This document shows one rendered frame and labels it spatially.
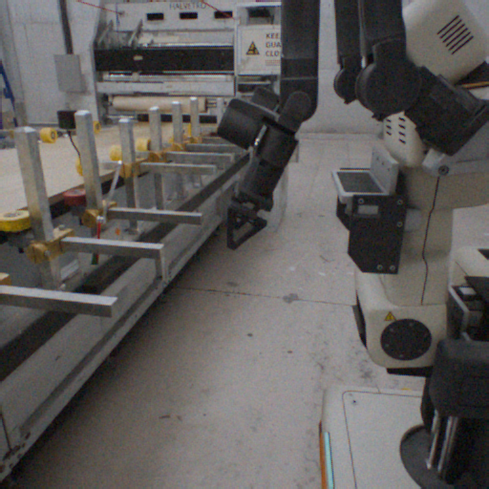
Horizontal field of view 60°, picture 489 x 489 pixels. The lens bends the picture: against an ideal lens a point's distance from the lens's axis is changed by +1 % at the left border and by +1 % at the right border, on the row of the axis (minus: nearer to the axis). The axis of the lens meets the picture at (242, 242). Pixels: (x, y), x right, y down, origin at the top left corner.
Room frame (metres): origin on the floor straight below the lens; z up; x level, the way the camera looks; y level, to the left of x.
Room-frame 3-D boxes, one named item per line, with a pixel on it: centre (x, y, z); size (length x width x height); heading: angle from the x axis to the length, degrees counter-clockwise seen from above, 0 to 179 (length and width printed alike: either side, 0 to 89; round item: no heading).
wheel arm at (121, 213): (1.28, 0.34, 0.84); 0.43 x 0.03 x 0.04; 78
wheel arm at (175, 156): (1.78, 0.29, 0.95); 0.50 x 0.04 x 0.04; 78
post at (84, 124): (1.27, 0.46, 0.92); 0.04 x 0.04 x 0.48; 78
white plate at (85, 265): (1.23, 0.44, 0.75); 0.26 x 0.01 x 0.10; 168
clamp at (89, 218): (1.29, 0.45, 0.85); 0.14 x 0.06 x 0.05; 168
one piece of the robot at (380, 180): (0.89, -0.28, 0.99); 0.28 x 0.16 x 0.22; 173
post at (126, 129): (1.51, 0.40, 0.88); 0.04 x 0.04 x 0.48; 78
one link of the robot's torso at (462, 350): (0.82, -0.40, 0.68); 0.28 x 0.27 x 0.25; 173
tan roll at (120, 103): (3.69, 0.49, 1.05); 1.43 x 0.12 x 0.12; 78
